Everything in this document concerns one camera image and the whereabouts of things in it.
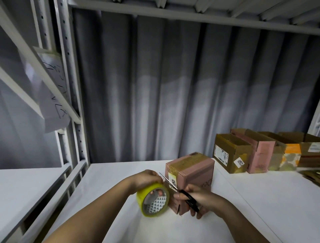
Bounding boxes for pile of cardboard boxes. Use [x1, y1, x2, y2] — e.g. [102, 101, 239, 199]
[300, 169, 320, 187]

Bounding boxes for pink lettered cardboard box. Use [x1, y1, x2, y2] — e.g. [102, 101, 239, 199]
[164, 152, 216, 216]
[230, 128, 277, 174]

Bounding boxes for printed brown cardboard box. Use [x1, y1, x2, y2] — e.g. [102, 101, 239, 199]
[278, 131, 320, 169]

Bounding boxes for person's left forearm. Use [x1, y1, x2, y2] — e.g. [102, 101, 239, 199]
[42, 179, 139, 243]

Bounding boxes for black scissors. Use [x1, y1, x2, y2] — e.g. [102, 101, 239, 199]
[158, 172, 201, 214]

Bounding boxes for orange and white carton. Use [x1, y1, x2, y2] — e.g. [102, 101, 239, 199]
[279, 143, 303, 172]

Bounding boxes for person's left hand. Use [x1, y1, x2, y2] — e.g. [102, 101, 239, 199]
[124, 169, 164, 197]

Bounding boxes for yellow tape roll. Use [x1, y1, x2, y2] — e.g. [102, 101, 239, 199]
[136, 182, 171, 218]

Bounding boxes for brown box with 7020 sticker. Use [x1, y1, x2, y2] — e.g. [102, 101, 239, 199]
[213, 133, 254, 175]

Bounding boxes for small brown labelled carton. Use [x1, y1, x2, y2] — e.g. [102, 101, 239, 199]
[259, 131, 287, 172]

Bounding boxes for person's right hand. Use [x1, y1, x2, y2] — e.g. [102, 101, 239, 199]
[173, 183, 234, 220]

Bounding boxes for handwritten paper sheet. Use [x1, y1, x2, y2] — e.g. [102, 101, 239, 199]
[32, 46, 71, 107]
[37, 81, 72, 134]

